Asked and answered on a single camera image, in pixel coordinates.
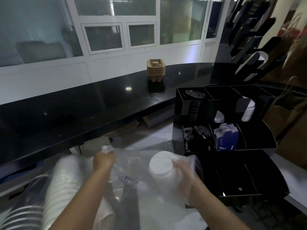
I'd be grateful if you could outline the white framed window partition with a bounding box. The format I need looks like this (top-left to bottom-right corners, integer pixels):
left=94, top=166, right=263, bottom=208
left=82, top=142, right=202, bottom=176
left=0, top=0, right=231, bottom=106

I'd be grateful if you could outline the clear plastic bag sheet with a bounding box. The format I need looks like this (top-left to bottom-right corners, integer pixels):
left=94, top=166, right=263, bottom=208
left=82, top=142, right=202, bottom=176
left=102, top=145, right=204, bottom=206

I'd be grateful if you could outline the stack of pulp cup trays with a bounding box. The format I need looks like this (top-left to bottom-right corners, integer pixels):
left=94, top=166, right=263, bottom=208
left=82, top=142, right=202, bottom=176
left=146, top=59, right=166, bottom=82

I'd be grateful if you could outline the row of brown paper bags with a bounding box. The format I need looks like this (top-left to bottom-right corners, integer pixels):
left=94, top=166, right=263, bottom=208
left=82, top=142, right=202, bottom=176
left=260, top=11, right=307, bottom=168

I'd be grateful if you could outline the black glossy bar counter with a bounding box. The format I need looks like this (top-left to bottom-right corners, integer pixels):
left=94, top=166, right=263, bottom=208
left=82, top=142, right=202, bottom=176
left=0, top=62, right=307, bottom=168

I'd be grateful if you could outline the bundle of blue paper packets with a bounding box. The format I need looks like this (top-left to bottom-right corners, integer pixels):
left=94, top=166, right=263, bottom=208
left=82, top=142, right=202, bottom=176
left=213, top=123, right=240, bottom=152

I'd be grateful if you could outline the stack of striped paper cups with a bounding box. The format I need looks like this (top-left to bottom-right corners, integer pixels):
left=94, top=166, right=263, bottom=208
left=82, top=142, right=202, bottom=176
left=0, top=176, right=48, bottom=230

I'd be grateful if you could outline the large clear plastic bag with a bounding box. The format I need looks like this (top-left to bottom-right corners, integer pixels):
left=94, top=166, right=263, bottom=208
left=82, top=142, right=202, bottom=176
left=0, top=150, right=125, bottom=230

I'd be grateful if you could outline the stack of white lids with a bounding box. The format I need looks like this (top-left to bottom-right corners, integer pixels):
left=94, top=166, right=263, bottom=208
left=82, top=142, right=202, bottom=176
left=148, top=150, right=183, bottom=189
left=240, top=96, right=256, bottom=122

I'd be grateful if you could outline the person's right hand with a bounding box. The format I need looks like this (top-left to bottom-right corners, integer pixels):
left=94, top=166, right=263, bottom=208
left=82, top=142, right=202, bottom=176
left=171, top=159, right=204, bottom=206

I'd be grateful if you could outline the person's left forearm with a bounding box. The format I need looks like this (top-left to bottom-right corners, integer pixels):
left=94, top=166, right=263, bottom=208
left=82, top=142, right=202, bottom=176
left=49, top=165, right=113, bottom=230

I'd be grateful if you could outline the person's left hand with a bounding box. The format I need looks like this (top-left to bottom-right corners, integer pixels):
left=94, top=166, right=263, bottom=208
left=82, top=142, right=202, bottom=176
left=93, top=150, right=115, bottom=172

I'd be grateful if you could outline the black wrapped cutlery bundle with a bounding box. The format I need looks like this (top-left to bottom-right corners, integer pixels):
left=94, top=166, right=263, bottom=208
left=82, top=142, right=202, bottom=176
left=181, top=125, right=215, bottom=152

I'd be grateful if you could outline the white cup stack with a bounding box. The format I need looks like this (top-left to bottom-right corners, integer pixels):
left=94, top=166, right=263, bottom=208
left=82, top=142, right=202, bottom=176
left=235, top=51, right=269, bottom=82

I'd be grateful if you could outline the black cup dispenser rack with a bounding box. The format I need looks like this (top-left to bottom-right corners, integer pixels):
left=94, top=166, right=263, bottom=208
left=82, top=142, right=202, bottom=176
left=226, top=0, right=288, bottom=82

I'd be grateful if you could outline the stack of black lids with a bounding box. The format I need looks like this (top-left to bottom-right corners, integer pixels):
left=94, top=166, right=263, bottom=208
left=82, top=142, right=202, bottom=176
left=183, top=89, right=207, bottom=126

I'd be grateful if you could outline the black acrylic condiment organizer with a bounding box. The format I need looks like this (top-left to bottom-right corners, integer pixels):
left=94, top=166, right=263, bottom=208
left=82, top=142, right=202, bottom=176
left=171, top=85, right=289, bottom=209

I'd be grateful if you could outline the person's right forearm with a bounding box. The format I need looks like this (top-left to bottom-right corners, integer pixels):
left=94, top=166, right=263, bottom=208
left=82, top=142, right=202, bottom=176
left=189, top=184, right=250, bottom=230

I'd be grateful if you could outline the white shelf unit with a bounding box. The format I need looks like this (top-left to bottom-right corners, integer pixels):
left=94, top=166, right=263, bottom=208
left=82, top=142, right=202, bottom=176
left=0, top=165, right=48, bottom=198

